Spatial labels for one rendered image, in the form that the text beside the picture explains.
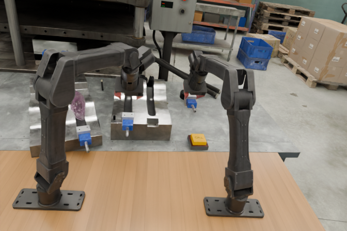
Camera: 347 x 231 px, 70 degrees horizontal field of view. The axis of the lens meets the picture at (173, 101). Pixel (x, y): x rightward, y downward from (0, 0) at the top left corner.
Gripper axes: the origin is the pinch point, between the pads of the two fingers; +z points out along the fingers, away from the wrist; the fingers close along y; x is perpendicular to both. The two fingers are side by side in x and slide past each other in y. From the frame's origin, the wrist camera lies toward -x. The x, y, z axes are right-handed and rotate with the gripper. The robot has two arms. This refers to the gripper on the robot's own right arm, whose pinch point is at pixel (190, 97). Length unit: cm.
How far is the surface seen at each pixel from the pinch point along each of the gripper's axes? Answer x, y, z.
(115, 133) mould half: 17.9, 34.3, 4.1
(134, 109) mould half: 4.6, 26.4, 5.0
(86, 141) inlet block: 24, 45, -2
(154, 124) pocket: 13.5, 17.4, 3.2
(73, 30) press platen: -64, 66, 22
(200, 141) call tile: 21.8, -2.5, 2.1
